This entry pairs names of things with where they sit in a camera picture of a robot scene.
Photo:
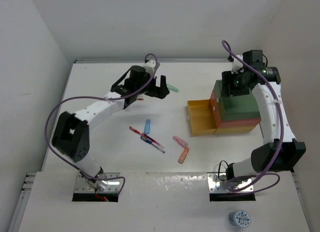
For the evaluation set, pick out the magenta gel pen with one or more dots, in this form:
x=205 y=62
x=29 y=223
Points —
x=153 y=140

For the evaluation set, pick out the blue patterned tape roll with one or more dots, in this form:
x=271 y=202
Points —
x=239 y=219

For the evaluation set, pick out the pink highlighter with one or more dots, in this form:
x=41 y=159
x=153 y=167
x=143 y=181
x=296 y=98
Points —
x=180 y=141

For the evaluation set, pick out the blue ballpoint pen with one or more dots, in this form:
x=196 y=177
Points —
x=152 y=144

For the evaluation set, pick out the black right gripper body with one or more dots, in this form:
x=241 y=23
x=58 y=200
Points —
x=234 y=84

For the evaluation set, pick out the orange highlighter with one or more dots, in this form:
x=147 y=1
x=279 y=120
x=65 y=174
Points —
x=183 y=155

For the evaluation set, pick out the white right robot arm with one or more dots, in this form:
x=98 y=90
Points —
x=280 y=150

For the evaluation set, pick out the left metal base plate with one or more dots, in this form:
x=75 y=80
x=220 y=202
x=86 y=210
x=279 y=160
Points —
x=110 y=184

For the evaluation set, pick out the red pen with clip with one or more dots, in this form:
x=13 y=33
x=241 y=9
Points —
x=136 y=131

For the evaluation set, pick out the metal base plate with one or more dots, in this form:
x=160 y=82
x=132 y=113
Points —
x=218 y=184
x=110 y=184

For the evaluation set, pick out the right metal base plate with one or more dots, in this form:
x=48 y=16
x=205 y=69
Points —
x=218 y=184

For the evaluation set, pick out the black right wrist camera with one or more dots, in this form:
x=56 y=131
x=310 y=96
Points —
x=253 y=57

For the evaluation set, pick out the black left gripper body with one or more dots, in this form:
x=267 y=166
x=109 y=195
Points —
x=157 y=93

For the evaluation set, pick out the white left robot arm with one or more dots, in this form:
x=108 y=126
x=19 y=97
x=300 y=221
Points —
x=71 y=136

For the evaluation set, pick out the yellow drawer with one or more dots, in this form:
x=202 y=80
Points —
x=201 y=117

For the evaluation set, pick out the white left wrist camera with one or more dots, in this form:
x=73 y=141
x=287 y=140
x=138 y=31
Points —
x=151 y=66

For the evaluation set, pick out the stacked drawer cabinet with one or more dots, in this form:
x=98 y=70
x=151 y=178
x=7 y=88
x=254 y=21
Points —
x=238 y=114

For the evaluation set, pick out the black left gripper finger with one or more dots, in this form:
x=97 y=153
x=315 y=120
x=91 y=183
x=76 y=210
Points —
x=163 y=83
x=152 y=84

